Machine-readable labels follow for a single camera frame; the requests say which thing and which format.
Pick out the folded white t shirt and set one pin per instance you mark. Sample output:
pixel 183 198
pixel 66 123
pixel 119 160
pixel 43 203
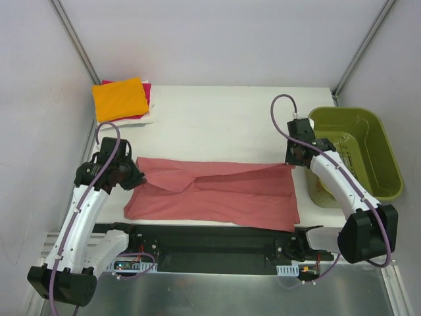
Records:
pixel 147 119

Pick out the olive green plastic basket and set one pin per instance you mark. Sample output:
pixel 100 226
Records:
pixel 360 139

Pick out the folded magenta t shirt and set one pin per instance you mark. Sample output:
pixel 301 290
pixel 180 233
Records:
pixel 147 90

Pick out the aluminium frame post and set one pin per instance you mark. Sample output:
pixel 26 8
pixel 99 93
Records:
pixel 60 11
pixel 364 45

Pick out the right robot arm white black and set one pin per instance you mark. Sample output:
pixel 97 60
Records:
pixel 370 231

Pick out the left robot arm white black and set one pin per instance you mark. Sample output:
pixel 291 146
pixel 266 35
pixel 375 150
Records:
pixel 71 270

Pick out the folded orange t shirt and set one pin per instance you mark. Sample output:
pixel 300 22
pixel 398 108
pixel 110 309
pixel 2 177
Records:
pixel 118 100

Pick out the salmon pink polo shirt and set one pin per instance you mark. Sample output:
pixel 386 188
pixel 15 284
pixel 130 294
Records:
pixel 257 195

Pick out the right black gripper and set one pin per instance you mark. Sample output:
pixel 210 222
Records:
pixel 293 155

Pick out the right aluminium frame post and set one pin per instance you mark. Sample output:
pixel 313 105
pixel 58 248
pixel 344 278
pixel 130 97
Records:
pixel 364 45

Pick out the right white cable duct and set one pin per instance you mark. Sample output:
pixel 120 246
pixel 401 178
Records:
pixel 297 270

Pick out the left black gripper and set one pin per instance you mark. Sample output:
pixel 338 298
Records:
pixel 132 175

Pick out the left white cable duct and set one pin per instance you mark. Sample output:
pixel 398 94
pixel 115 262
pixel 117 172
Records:
pixel 125 266

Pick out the white cable duct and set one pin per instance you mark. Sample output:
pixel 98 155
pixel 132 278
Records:
pixel 297 270
pixel 125 266

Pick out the left aluminium frame post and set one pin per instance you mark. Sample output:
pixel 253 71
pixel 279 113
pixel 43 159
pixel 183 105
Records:
pixel 60 11

